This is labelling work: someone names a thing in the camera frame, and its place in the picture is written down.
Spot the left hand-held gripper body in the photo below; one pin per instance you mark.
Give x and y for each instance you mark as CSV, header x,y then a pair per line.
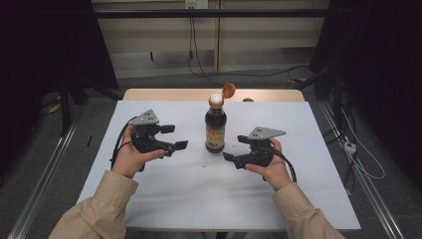
x,y
146,118

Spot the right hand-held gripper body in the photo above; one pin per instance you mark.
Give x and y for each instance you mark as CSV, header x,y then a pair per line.
x,y
263,132

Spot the dark sauce bottle orange cap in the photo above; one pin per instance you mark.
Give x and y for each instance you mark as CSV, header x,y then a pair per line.
x,y
215,127

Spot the person's right hand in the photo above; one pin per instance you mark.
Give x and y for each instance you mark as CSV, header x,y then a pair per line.
x,y
277,172

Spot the person's left hand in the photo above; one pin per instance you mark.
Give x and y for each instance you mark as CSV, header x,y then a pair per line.
x,y
127,162

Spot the wooden table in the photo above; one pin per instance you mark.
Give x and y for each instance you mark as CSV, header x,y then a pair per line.
x,y
166,94

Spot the dark table grommet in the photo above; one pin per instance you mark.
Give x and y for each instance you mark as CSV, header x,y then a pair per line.
x,y
248,99

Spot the white table board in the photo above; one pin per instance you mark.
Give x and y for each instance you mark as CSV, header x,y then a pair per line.
x,y
199,186

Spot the small black floor item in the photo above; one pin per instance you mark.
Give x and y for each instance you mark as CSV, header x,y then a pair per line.
x,y
89,141

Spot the black metal stand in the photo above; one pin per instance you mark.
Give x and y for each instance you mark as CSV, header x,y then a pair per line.
x,y
64,106

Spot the white power strip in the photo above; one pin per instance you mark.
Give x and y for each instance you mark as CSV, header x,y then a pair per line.
x,y
349,147

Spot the black horizontal bar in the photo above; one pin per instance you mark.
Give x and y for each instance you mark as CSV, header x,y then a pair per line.
x,y
212,13

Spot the black curtain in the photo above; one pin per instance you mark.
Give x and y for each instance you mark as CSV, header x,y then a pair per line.
x,y
381,66
40,49

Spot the metal floor rail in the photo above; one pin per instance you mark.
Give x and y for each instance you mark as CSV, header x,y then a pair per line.
x,y
43,179
368,186

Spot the white wall outlet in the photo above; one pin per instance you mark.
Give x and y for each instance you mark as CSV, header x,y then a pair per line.
x,y
196,3

